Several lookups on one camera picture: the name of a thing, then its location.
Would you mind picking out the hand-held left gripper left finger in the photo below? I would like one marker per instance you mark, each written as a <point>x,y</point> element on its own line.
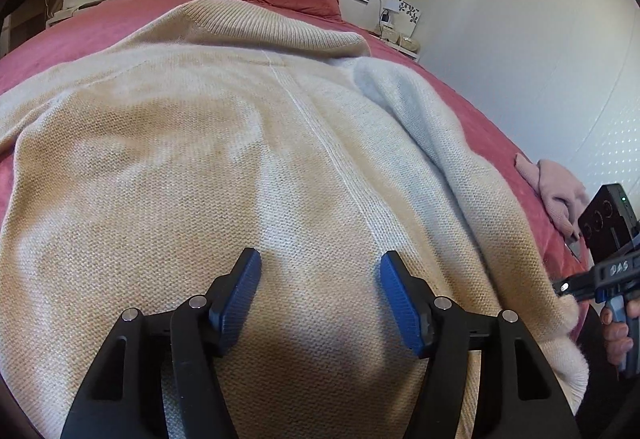
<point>240,304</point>

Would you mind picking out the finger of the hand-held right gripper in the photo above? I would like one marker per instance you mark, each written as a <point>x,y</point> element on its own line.
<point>575,288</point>

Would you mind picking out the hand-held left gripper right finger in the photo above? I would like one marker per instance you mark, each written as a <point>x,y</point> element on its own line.
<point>402,309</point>

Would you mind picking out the beige knit sweater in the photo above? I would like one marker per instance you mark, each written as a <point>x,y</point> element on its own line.
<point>200,144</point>

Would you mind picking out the person's right hand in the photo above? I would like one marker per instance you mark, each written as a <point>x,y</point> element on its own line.
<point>620,344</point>

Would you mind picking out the smartphone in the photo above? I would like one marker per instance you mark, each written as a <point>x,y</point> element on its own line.
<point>574,249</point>

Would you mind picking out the light pink knit garment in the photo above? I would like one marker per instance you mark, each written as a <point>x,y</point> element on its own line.
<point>560,191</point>

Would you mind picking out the person's dark clothing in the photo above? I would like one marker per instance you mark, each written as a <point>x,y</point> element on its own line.
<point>597,394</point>

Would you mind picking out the pink bed blanket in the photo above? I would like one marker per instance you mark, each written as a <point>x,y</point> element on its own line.
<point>475,109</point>

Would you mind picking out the white bedside shelf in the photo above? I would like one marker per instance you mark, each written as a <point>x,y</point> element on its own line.
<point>407,53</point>

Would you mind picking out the beige round box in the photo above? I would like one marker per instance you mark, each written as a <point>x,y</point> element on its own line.
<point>406,42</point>

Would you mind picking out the white nightstand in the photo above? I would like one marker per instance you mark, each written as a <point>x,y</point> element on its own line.
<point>65,14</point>

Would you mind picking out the wooden desk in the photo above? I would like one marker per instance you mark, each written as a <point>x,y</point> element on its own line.
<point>30,14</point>

